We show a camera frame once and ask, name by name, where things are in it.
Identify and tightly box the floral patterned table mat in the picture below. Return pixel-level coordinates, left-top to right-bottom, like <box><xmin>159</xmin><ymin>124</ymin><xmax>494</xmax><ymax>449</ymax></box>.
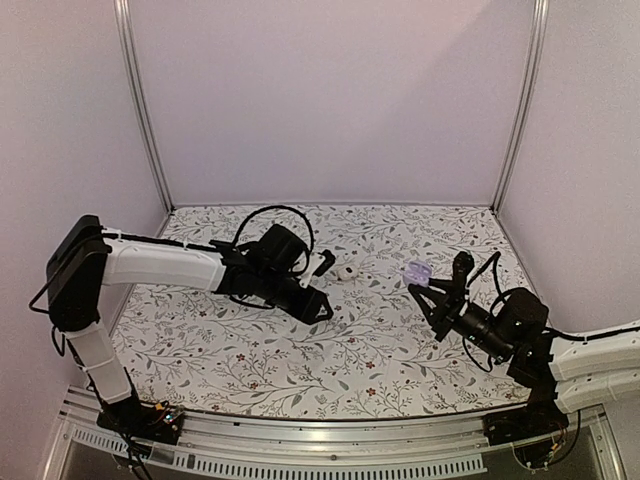
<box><xmin>113</xmin><ymin>205</ymin><xmax>528</xmax><ymax>419</ymax></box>

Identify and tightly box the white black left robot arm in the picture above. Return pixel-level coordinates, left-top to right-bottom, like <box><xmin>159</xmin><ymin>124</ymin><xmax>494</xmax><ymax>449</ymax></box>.
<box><xmin>29</xmin><ymin>215</ymin><xmax>335</xmax><ymax>434</ymax></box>

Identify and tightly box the cream earbud charging case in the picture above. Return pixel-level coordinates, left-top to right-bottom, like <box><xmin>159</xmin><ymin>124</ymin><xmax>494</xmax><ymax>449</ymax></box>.
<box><xmin>336</xmin><ymin>266</ymin><xmax>358</xmax><ymax>281</ymax></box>

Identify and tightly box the purple round case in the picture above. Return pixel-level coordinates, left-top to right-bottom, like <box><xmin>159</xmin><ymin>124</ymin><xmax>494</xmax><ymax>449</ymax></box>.
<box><xmin>402</xmin><ymin>260</ymin><xmax>432</xmax><ymax>287</ymax></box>

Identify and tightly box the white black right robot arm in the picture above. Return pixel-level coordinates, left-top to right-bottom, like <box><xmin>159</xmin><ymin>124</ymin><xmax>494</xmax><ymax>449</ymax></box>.
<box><xmin>408</xmin><ymin>280</ymin><xmax>639</xmax><ymax>436</ymax></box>

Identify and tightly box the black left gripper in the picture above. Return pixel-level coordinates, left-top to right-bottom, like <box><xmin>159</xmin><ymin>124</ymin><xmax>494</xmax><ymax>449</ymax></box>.
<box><xmin>257</xmin><ymin>268</ymin><xmax>335</xmax><ymax>326</ymax></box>

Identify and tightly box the front aluminium rail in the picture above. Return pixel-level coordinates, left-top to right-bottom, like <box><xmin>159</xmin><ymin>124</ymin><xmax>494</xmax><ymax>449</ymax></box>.
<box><xmin>42</xmin><ymin>387</ymin><xmax>631</xmax><ymax>479</ymax></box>

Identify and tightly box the left black cable loop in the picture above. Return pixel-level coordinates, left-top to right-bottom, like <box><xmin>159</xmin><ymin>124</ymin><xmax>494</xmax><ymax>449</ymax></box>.
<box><xmin>233</xmin><ymin>204</ymin><xmax>316</xmax><ymax>256</ymax></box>

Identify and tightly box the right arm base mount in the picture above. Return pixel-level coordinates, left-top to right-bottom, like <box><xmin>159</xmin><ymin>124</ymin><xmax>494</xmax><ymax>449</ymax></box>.
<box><xmin>482</xmin><ymin>404</ymin><xmax>570</xmax><ymax>471</ymax></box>

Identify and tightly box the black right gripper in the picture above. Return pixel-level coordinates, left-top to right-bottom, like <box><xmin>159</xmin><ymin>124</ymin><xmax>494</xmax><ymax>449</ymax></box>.
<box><xmin>409</xmin><ymin>277</ymin><xmax>514</xmax><ymax>363</ymax></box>

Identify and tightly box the right black cable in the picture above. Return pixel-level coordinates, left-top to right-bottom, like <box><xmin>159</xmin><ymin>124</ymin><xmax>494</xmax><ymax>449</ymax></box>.
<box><xmin>472</xmin><ymin>251</ymin><xmax>514</xmax><ymax>311</ymax></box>

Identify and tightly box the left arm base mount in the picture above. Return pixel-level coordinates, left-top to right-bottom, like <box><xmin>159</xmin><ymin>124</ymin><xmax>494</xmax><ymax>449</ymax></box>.
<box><xmin>97</xmin><ymin>396</ymin><xmax>185</xmax><ymax>445</ymax></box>

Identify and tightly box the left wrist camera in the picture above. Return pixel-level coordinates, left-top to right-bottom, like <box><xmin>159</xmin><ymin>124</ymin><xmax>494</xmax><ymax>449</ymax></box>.
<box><xmin>298</xmin><ymin>249</ymin><xmax>336</xmax><ymax>288</ymax></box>

